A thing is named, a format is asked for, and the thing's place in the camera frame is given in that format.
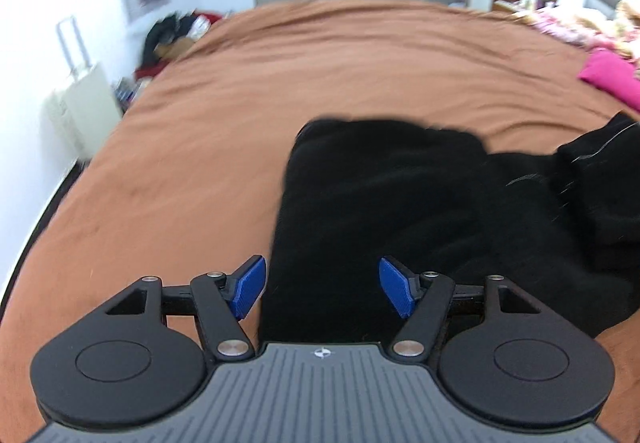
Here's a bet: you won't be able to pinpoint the pile of clothes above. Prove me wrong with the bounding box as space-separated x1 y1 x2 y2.
134 10 224 80

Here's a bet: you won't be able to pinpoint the black pants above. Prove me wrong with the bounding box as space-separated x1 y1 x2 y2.
258 114 639 343

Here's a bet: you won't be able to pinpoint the brown bed sheet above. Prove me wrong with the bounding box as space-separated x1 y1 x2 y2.
1 0 622 442

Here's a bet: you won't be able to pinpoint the white radiator heater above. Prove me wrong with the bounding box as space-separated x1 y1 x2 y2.
44 17 122 163

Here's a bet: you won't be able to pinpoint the pink floral blanket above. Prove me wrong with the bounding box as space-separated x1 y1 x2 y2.
512 0 639 67

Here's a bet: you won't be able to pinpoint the magenta pillow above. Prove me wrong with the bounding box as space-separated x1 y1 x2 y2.
578 48 640 111

